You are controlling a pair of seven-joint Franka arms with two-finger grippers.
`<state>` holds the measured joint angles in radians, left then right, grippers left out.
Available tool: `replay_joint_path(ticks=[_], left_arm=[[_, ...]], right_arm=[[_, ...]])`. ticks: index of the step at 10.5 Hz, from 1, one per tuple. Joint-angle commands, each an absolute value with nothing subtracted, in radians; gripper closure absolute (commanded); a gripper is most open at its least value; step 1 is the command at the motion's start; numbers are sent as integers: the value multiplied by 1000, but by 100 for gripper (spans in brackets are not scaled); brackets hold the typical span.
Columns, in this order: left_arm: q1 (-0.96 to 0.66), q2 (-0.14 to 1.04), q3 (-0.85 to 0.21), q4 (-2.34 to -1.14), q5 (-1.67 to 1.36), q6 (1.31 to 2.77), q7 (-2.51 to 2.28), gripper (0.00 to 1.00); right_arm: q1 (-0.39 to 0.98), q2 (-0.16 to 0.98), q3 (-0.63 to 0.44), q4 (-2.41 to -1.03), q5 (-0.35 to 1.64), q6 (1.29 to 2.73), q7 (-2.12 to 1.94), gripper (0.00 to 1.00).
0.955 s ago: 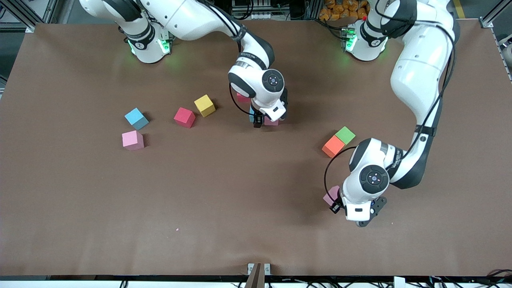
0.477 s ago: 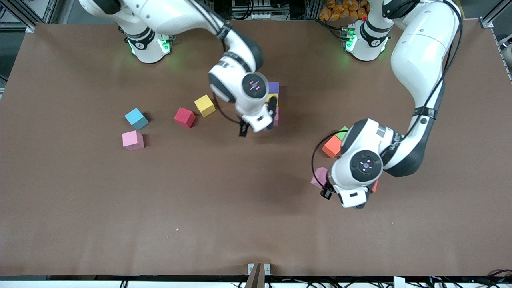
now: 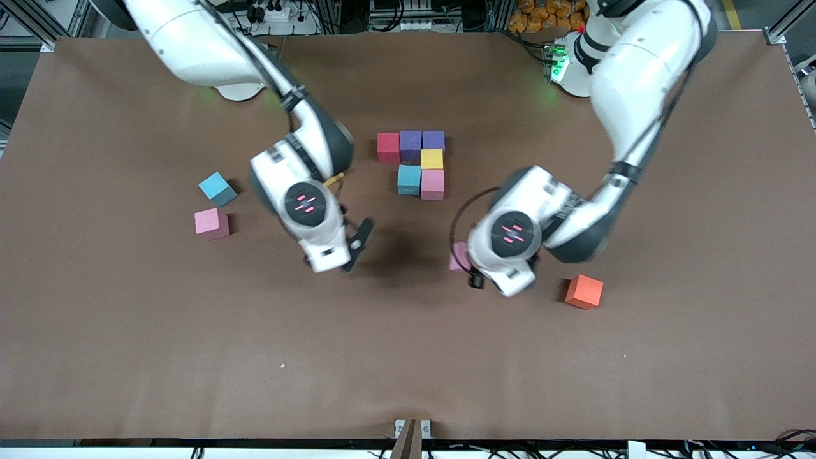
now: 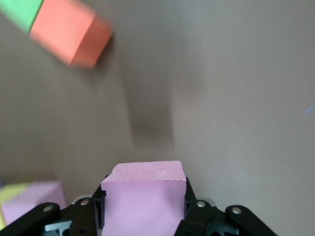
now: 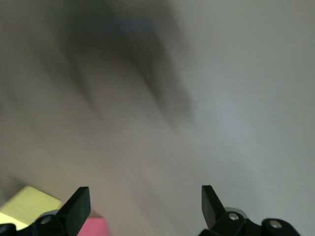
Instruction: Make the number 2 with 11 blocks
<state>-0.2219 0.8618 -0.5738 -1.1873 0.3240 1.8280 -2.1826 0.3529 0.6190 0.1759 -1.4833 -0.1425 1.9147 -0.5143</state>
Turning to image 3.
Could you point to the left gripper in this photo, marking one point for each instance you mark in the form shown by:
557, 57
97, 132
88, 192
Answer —
477, 280

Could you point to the pink foam cube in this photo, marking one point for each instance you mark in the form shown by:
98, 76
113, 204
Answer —
458, 258
432, 185
211, 224

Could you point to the orange foam cube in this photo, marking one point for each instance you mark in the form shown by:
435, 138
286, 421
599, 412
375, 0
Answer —
584, 291

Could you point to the blue foam cube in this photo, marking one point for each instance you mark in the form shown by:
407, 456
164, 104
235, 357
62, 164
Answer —
217, 189
408, 180

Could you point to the red foam cube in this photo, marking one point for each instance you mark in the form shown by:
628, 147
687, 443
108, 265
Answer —
389, 146

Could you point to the yellow foam cube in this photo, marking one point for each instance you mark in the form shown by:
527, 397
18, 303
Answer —
334, 180
431, 159

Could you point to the purple foam cube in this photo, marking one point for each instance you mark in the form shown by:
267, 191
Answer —
410, 145
433, 140

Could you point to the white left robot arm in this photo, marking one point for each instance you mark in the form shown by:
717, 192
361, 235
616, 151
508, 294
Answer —
637, 76

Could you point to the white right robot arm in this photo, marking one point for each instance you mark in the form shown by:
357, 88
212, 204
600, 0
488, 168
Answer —
191, 44

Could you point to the brown table cover sheet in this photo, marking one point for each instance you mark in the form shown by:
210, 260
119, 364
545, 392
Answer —
408, 350

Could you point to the bag of oranges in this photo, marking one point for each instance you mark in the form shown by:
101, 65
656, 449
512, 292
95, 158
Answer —
542, 16

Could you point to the small metal bracket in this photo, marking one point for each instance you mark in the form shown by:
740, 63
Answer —
400, 426

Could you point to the brown camera pole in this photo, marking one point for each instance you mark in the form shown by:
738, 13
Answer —
408, 446

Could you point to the metal table edge rail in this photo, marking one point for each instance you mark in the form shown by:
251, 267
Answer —
802, 89

